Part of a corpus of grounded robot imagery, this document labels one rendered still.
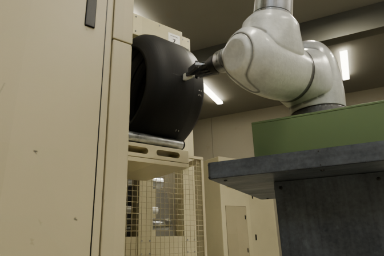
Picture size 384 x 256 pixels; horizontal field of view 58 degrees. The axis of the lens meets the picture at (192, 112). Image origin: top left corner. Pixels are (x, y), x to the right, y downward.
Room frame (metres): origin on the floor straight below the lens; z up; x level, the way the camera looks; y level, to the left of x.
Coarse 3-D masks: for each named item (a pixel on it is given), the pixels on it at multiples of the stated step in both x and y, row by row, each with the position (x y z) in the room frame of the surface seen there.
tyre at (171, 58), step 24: (144, 48) 1.38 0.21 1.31; (168, 48) 1.37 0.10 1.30; (144, 72) 1.78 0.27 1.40; (168, 72) 1.34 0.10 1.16; (144, 96) 1.38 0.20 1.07; (168, 96) 1.36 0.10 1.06; (192, 96) 1.44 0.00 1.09; (144, 120) 1.41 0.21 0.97; (168, 120) 1.43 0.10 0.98; (192, 120) 1.51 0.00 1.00
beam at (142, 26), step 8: (136, 16) 1.75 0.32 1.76; (136, 24) 1.76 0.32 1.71; (144, 24) 1.79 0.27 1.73; (152, 24) 1.82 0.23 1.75; (160, 24) 1.86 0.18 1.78; (136, 32) 1.76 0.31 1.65; (144, 32) 1.79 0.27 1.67; (152, 32) 1.82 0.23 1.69; (160, 32) 1.86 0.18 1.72; (168, 32) 1.90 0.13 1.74; (176, 32) 1.93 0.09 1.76; (168, 40) 1.90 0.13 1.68
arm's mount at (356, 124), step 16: (320, 112) 0.76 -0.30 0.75; (336, 112) 0.75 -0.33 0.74; (352, 112) 0.73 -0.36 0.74; (368, 112) 0.72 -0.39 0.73; (256, 128) 0.82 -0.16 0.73; (272, 128) 0.81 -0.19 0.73; (288, 128) 0.79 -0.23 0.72; (304, 128) 0.78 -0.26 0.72; (320, 128) 0.76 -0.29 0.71; (336, 128) 0.75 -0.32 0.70; (352, 128) 0.74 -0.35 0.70; (368, 128) 0.72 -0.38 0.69; (256, 144) 0.82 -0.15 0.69; (272, 144) 0.81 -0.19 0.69; (288, 144) 0.79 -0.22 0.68; (304, 144) 0.78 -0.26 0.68; (320, 144) 0.76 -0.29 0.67; (336, 144) 0.75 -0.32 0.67; (352, 144) 0.74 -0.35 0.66
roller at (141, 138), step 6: (132, 132) 1.38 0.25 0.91; (132, 138) 1.38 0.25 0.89; (138, 138) 1.40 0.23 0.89; (144, 138) 1.41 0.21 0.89; (150, 138) 1.43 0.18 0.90; (156, 138) 1.45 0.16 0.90; (162, 138) 1.47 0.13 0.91; (168, 138) 1.49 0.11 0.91; (150, 144) 1.45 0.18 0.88; (156, 144) 1.46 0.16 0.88; (162, 144) 1.48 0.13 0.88; (168, 144) 1.49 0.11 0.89; (174, 144) 1.51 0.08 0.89; (180, 144) 1.53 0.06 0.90
